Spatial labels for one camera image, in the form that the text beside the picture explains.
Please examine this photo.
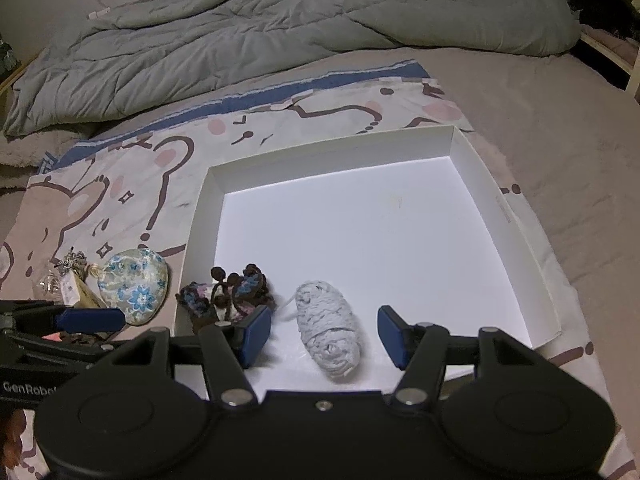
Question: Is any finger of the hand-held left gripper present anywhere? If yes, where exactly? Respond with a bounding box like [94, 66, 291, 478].
[0, 300, 127, 334]
[0, 332, 132, 370]

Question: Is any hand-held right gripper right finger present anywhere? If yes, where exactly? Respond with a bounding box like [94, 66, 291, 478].
[376, 305, 545, 409]

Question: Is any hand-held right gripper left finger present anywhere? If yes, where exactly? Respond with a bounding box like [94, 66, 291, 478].
[107, 305, 274, 409]

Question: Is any small yellow card box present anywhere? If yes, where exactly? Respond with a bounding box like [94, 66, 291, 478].
[60, 275, 108, 309]

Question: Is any brown and blue crochet piece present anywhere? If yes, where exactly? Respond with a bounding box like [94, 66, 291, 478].
[176, 263, 277, 327]

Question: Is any blue floral fabric pouch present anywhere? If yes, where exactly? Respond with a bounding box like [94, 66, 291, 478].
[97, 248, 171, 326]

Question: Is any clear bag of rubber bands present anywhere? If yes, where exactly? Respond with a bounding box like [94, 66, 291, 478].
[32, 247, 91, 293]

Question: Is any white yarn ball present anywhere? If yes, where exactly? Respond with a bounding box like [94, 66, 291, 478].
[287, 280, 362, 383]

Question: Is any white cardboard box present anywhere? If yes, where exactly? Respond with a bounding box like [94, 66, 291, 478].
[172, 125, 566, 402]

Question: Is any cartoon printed blanket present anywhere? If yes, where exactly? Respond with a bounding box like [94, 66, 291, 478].
[0, 57, 640, 480]

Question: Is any fluffy beige rug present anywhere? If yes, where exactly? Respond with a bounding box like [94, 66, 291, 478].
[0, 120, 97, 192]

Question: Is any wooden nightstand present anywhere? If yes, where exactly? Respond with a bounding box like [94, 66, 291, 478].
[0, 35, 37, 97]

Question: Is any beige bed sheet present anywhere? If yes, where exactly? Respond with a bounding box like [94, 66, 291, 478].
[0, 45, 640, 321]

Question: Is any grey duvet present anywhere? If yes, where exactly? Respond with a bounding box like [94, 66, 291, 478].
[2, 0, 583, 137]

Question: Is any cream shelf unit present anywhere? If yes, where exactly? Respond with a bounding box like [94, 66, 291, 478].
[565, 0, 640, 97]

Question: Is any pink folded cloth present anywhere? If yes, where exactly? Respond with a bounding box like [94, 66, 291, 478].
[580, 25, 640, 61]

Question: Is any dark clothes pile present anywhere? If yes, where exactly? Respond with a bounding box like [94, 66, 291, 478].
[567, 0, 640, 28]

